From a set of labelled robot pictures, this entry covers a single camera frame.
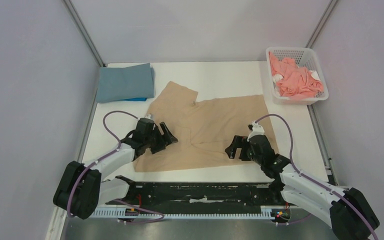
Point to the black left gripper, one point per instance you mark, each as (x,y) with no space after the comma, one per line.
(167,138)

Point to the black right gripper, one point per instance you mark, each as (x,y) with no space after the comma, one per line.
(243,149)

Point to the beige t shirt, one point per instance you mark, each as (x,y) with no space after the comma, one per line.
(204,129)

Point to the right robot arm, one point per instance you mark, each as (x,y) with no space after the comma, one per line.
(346,211)

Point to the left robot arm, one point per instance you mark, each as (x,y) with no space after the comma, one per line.
(83,186)

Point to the folded grey-blue t shirt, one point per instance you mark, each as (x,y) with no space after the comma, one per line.
(120,83)

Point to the pink t shirt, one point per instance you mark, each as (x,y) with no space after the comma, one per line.
(293,81)

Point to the white garment in basket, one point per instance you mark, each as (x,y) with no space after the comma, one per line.
(314,74)

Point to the white plastic basket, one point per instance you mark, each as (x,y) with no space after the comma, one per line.
(304,57)

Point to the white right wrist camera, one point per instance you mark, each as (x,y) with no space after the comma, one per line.
(255,130)

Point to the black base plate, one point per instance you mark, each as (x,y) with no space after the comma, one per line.
(203,197)

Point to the white slotted cable duct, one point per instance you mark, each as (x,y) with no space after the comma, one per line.
(119,212)

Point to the left aluminium frame rail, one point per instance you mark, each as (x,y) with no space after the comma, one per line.
(83,32)

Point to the aluminium frame rail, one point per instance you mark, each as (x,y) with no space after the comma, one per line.
(321,23)
(83,32)

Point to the right aluminium frame rail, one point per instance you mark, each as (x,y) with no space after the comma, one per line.
(321,23)

